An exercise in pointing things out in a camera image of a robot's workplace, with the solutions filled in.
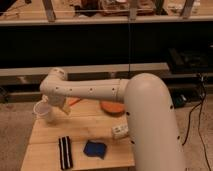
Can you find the white plastic bottle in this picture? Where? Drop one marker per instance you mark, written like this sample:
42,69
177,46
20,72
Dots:
120,131

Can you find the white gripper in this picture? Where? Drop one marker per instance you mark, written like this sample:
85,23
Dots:
57,101

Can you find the orange carrot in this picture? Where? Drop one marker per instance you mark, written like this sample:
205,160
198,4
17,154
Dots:
73,101

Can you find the black white striped block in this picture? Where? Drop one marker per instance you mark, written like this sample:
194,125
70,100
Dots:
66,161

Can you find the wooden table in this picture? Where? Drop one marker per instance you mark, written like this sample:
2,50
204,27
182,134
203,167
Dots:
85,122

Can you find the orange bowl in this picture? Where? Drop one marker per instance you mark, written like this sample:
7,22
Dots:
112,108

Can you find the blue sponge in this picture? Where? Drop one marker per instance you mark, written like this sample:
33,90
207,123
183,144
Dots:
95,149

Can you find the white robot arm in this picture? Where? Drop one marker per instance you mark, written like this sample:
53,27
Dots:
153,129

